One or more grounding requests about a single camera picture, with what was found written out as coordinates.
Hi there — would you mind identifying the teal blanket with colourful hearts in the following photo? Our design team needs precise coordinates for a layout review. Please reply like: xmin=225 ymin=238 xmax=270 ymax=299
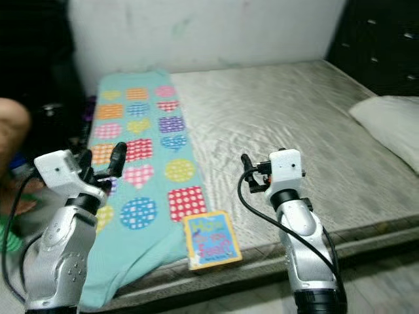
xmin=79 ymin=71 xmax=210 ymax=311

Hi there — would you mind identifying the blue yellow children's book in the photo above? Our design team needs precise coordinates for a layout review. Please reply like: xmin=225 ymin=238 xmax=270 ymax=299
xmin=183 ymin=211 xmax=243 ymax=271

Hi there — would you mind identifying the person in blue shirt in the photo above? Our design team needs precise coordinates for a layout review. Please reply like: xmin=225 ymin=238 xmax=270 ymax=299
xmin=0 ymin=98 xmax=43 ymax=217

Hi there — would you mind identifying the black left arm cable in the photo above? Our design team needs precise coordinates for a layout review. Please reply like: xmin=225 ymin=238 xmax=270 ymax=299
xmin=0 ymin=196 xmax=40 ymax=308

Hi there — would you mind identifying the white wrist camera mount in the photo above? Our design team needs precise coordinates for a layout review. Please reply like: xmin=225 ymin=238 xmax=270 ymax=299
xmin=34 ymin=150 xmax=99 ymax=197
xmin=267 ymin=149 xmax=305 ymax=194

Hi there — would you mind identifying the white pillow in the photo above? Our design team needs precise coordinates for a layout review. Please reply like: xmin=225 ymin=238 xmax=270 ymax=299
xmin=348 ymin=96 xmax=419 ymax=174

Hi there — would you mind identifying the large black bag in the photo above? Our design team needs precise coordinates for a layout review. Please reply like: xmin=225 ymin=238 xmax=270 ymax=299
xmin=0 ymin=0 xmax=89 ymax=174

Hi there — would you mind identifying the black tufted headboard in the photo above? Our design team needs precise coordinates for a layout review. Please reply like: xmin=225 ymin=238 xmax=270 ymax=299
xmin=327 ymin=0 xmax=419 ymax=99

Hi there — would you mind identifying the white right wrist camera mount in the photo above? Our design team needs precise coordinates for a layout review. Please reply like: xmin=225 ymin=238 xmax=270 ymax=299
xmin=267 ymin=149 xmax=305 ymax=194

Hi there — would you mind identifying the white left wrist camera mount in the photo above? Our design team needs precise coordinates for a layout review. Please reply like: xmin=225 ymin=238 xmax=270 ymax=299
xmin=34 ymin=150 xmax=99 ymax=197

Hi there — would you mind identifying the green plastic stool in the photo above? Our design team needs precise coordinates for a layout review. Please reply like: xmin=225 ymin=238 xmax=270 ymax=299
xmin=0 ymin=213 xmax=19 ymax=253

